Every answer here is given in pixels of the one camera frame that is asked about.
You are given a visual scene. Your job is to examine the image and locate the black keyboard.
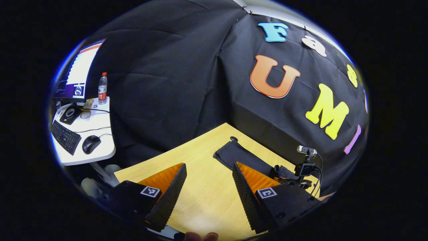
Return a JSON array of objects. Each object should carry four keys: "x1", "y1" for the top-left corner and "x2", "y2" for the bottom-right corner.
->
[{"x1": 50, "y1": 120, "x2": 82, "y2": 156}]

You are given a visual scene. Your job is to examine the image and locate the black round desk device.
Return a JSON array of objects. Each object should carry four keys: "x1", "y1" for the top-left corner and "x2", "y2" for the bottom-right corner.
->
[{"x1": 59, "y1": 104, "x2": 82, "y2": 125}]

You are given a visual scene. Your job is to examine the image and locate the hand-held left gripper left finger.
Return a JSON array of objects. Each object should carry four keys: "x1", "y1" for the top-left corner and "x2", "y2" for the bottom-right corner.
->
[{"x1": 100, "y1": 163, "x2": 188, "y2": 232}]

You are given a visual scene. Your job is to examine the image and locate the black computer mouse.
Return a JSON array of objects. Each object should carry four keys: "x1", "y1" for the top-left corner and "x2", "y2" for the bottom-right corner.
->
[{"x1": 82, "y1": 135, "x2": 102, "y2": 155}]

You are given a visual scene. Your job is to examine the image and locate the white side desk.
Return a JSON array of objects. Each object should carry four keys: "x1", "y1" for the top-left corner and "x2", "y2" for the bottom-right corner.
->
[{"x1": 50, "y1": 97, "x2": 116, "y2": 166}]

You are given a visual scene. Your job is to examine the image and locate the black backdrop cloth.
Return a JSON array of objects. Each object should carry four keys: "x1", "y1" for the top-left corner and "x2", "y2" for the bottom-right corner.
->
[{"x1": 64, "y1": 0, "x2": 370, "y2": 198}]

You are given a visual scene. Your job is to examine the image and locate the row of black backdrop clips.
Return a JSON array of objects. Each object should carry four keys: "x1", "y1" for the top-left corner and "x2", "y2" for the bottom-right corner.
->
[{"x1": 241, "y1": 5, "x2": 308, "y2": 30}]

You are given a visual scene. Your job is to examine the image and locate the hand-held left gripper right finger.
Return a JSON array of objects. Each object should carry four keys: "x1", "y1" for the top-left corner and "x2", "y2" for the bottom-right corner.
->
[{"x1": 232, "y1": 162, "x2": 322, "y2": 234}]

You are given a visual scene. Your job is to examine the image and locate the black jeans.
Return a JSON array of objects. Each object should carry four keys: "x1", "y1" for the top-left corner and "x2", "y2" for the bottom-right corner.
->
[{"x1": 213, "y1": 140, "x2": 301, "y2": 183}]

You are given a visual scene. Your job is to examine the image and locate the computer monitor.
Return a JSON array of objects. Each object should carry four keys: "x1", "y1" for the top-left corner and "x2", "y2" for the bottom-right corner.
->
[{"x1": 53, "y1": 38, "x2": 107, "y2": 103}]

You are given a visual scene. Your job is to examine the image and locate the clear water bottle red cap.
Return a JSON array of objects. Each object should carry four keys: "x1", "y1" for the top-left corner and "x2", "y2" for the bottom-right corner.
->
[{"x1": 98, "y1": 72, "x2": 108, "y2": 105}]

